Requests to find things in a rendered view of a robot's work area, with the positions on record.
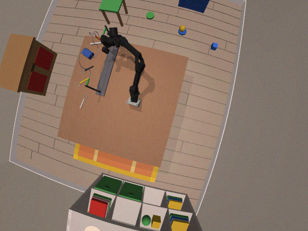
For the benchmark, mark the blue rectangular block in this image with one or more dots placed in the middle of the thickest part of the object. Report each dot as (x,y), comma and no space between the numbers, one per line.
(87,53)

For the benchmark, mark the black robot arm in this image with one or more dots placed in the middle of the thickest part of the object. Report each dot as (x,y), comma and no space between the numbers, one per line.
(119,40)

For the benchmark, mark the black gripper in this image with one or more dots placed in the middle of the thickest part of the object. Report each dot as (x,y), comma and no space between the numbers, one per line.
(105,49)

